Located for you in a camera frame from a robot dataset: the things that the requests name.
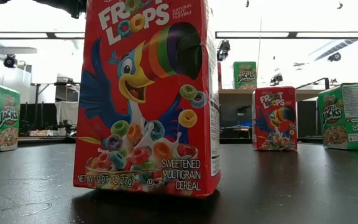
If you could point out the red Froot Loops cereal box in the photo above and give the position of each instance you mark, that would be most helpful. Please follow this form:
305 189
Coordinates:
219 76
274 124
148 124

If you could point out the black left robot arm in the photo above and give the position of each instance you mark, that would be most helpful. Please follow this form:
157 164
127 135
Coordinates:
73 7

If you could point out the wooden shelf black legs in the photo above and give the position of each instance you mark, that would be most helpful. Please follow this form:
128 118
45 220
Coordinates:
238 95

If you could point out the background work table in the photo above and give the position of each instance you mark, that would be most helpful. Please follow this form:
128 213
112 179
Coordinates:
244 125

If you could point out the black hanging ceiling device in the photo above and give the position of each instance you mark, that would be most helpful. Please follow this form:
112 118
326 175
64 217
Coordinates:
277 78
223 49

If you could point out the white hanging cloth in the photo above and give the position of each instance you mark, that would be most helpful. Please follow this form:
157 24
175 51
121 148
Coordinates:
67 112

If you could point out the black partition panel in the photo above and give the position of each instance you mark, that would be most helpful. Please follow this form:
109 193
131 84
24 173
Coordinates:
306 118

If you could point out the black background desk panel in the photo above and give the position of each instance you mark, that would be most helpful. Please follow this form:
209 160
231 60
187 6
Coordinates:
42 115

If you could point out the black round ceiling fixture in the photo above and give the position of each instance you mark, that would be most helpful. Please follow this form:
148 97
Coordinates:
334 56
10 61

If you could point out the black background table frame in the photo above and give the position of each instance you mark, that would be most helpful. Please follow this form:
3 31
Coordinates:
37 93

